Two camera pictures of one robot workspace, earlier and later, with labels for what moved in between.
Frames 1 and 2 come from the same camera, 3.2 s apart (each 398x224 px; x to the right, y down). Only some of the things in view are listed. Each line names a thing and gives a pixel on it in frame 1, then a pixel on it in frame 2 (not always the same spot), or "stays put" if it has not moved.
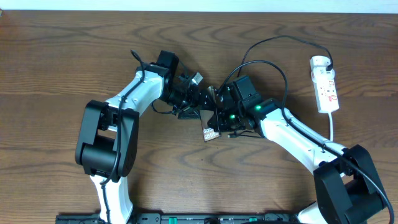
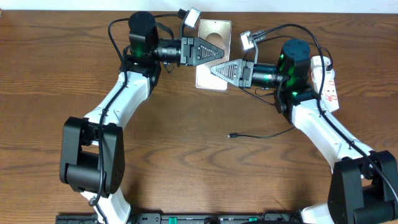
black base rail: (181, 218) stays put
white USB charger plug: (319, 61) stays put
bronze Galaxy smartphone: (208, 133) to (218, 33)
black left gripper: (192, 108) to (189, 58)
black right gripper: (218, 114) to (240, 65)
